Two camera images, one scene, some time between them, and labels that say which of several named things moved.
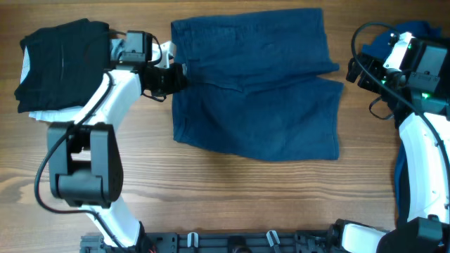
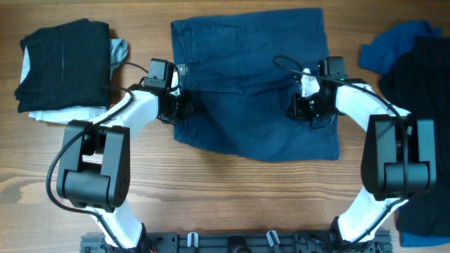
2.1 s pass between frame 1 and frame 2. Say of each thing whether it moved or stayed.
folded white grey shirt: stayed
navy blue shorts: stayed
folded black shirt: stayed
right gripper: moved
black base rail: stayed
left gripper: moved
